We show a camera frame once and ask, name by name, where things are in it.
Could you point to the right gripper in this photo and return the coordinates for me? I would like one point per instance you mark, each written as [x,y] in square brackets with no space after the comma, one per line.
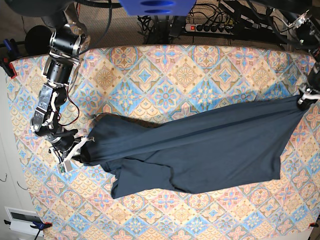
[63,141]

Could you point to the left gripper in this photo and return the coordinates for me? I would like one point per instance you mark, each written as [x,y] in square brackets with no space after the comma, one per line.
[313,80]

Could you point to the dark navy t-shirt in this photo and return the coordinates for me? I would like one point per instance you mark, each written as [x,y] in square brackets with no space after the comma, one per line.
[226,147]

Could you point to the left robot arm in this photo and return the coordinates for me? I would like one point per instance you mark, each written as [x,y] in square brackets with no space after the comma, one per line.
[304,20]

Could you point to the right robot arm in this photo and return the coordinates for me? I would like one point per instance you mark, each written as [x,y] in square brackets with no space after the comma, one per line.
[68,40]

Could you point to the patterned colourful tablecloth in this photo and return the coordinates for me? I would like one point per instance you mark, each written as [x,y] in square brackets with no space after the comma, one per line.
[159,84]

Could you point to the blue clamp lower left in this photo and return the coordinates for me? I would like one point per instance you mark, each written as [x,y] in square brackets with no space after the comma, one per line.
[37,226]

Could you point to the red black clamp upper left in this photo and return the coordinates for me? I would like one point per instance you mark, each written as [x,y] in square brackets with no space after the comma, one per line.
[12,54]

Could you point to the black round stool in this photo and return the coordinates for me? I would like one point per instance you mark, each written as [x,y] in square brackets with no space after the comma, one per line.
[37,40]

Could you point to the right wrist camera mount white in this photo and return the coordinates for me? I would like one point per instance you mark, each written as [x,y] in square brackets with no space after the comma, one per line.
[64,164]

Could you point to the white power strip red switch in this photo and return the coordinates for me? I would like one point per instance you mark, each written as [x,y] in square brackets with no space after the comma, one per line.
[207,28]

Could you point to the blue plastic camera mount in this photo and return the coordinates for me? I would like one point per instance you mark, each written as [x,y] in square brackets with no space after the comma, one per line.
[157,7]

